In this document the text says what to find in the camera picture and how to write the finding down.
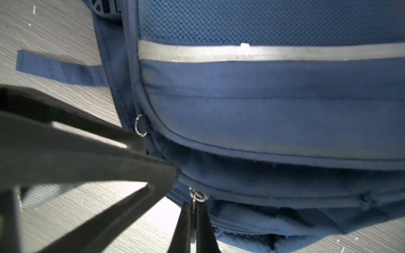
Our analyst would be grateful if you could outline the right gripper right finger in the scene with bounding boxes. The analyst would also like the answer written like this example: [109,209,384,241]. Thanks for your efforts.
[196,202,221,253]

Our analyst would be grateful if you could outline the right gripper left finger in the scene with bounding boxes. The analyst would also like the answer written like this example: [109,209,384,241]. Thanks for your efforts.
[167,202,192,253]

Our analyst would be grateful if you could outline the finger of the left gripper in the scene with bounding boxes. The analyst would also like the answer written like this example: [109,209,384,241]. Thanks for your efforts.
[1,112,177,253]
[1,85,146,153]

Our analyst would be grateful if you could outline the navy blue student backpack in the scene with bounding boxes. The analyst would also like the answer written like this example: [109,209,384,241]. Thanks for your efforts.
[16,1,405,253]

